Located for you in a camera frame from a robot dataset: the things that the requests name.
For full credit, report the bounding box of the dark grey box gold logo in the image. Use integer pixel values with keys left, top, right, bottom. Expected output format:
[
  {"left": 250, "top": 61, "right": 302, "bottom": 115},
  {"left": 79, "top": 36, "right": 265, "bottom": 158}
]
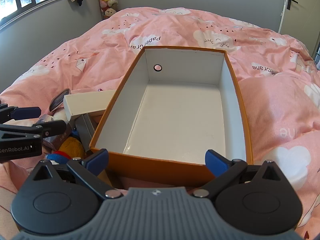
[{"left": 75, "top": 114, "right": 100, "bottom": 153}]

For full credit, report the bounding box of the door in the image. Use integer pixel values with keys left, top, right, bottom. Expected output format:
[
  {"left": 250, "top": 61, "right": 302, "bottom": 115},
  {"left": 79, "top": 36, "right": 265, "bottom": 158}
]
[{"left": 279, "top": 0, "right": 320, "bottom": 63}]

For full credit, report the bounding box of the orange cardboard box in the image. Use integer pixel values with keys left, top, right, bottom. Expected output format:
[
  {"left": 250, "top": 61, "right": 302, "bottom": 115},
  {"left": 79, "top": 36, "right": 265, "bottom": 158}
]
[{"left": 89, "top": 45, "right": 253, "bottom": 188}]

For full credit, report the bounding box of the orange crochet ball red flower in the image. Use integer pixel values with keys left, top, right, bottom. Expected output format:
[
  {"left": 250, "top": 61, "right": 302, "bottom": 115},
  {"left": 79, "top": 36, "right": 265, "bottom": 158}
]
[{"left": 51, "top": 136, "right": 86, "bottom": 159}]

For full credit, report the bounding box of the long white box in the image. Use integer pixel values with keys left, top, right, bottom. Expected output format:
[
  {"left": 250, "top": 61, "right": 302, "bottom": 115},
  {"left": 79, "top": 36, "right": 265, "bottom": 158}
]
[{"left": 63, "top": 90, "right": 118, "bottom": 122}]

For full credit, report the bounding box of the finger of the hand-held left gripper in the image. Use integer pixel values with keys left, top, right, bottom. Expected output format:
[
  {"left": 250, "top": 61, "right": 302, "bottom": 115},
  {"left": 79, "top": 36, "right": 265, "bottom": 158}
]
[
  {"left": 0, "top": 120, "right": 67, "bottom": 143},
  {"left": 0, "top": 104, "right": 42, "bottom": 121}
]

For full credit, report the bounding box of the pink printed blanket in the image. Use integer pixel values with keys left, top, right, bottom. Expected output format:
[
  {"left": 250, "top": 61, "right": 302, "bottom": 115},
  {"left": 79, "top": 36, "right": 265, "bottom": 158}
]
[{"left": 0, "top": 6, "right": 320, "bottom": 240}]

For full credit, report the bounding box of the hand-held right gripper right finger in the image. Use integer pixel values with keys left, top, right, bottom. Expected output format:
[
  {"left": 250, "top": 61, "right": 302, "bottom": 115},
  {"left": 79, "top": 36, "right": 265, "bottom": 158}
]
[{"left": 193, "top": 149, "right": 293, "bottom": 202}]

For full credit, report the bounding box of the blue fabric item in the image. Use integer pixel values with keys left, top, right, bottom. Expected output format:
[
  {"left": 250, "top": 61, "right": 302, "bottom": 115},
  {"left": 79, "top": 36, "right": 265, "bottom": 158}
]
[{"left": 45, "top": 153, "right": 72, "bottom": 167}]

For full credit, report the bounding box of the dark printed card pack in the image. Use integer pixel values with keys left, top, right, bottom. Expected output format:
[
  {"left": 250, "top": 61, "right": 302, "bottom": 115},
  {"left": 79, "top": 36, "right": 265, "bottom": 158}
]
[{"left": 41, "top": 130, "right": 69, "bottom": 152}]

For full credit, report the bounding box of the dark glossy oval object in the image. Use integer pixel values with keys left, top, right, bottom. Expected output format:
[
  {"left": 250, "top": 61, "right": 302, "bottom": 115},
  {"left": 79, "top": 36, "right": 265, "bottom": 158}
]
[{"left": 49, "top": 89, "right": 72, "bottom": 112}]

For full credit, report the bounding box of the black door handle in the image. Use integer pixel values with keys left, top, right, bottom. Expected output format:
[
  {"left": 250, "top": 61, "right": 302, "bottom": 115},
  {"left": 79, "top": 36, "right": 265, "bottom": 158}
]
[{"left": 285, "top": 0, "right": 299, "bottom": 11}]

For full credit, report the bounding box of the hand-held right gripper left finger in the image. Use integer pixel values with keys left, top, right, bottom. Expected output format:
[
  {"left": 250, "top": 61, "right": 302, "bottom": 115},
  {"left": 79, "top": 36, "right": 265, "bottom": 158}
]
[{"left": 22, "top": 149, "right": 123, "bottom": 200}]

